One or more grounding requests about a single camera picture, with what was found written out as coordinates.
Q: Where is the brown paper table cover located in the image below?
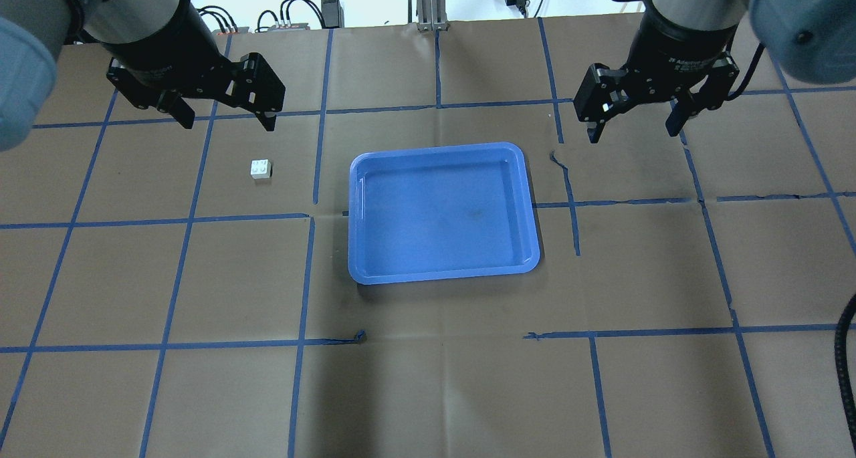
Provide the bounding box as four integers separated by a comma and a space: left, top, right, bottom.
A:
2, 14, 854, 457

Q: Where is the blue plastic tray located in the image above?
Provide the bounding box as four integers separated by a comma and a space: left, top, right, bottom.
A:
348, 142, 541, 285

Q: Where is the aluminium frame post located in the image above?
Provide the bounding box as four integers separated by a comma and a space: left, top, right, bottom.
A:
415, 0, 449, 32

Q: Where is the black corrugated cable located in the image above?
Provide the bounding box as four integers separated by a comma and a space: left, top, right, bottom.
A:
835, 292, 856, 451

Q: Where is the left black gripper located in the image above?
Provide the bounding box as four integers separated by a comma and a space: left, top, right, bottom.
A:
106, 40, 286, 132

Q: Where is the white toy block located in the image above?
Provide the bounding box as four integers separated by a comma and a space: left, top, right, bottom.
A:
249, 158, 273, 181

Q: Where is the cable connector box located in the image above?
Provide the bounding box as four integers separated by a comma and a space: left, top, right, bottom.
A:
255, 22, 311, 33

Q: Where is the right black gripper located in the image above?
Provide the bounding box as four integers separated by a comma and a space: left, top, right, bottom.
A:
574, 40, 740, 144

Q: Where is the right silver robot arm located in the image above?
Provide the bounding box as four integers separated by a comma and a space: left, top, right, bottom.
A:
574, 0, 855, 143

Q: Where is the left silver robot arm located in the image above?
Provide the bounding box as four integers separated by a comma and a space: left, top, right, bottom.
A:
1, 0, 286, 150

